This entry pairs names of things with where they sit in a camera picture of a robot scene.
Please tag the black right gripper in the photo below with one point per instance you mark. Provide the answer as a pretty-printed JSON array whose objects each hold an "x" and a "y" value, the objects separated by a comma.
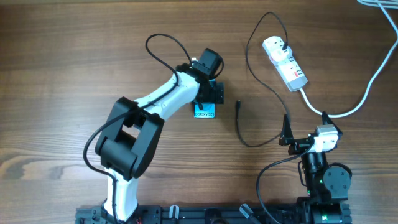
[{"x": 287, "y": 138}]

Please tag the white power strip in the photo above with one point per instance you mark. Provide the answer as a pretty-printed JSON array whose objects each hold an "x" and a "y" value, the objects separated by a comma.
[{"x": 289, "y": 70}]

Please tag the turquoise screen smartphone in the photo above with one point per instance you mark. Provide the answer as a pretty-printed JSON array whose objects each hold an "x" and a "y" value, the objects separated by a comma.
[{"x": 207, "y": 111}]

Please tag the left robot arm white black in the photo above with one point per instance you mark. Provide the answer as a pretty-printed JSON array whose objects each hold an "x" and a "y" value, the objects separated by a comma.
[{"x": 128, "y": 141}]

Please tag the white usb charger plug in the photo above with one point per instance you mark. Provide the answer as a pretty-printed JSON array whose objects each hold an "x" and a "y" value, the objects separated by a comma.
[{"x": 278, "y": 55}]

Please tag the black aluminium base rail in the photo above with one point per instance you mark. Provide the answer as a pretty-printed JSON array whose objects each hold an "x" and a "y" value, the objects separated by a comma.
[{"x": 283, "y": 213}]

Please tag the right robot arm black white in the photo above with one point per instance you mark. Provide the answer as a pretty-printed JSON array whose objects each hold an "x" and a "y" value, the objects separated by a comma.
[{"x": 327, "y": 184}]

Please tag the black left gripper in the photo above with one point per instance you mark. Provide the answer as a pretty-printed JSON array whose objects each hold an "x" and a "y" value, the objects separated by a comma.
[{"x": 216, "y": 93}]

